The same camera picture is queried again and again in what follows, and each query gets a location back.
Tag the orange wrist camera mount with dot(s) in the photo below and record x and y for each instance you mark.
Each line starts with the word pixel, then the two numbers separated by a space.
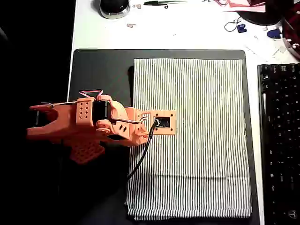
pixel 172 122

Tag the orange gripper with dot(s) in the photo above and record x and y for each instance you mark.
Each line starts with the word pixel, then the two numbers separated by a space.
pixel 138 127

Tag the black keyboard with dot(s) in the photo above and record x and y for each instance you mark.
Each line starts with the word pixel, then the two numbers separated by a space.
pixel 281 140

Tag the dark red patterned fabric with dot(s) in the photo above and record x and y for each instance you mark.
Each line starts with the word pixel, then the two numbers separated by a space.
pixel 293 28

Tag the black silver computer mouse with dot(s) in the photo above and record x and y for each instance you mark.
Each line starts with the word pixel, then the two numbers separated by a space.
pixel 114 8

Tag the blue plastic clip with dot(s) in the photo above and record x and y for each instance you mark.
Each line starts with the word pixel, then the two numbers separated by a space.
pixel 241 28
pixel 273 34

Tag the black round disc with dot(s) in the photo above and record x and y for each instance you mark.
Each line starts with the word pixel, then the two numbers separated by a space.
pixel 260 17

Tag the pink paper sheet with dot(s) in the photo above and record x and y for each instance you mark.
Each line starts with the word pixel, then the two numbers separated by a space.
pixel 243 5

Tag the black pen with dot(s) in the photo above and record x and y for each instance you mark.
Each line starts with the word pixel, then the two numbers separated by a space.
pixel 161 2

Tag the striped grey white cloth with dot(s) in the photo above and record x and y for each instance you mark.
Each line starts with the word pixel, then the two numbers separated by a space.
pixel 199 152

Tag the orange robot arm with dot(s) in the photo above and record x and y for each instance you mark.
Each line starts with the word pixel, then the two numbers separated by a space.
pixel 65 122

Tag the black desk mat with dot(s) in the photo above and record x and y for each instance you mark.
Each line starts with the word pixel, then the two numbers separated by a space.
pixel 100 70

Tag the small paper scrap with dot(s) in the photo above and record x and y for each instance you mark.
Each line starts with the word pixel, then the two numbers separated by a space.
pixel 130 25
pixel 138 5

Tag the orange perforated base plate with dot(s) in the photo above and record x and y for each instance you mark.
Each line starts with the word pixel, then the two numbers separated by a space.
pixel 85 152

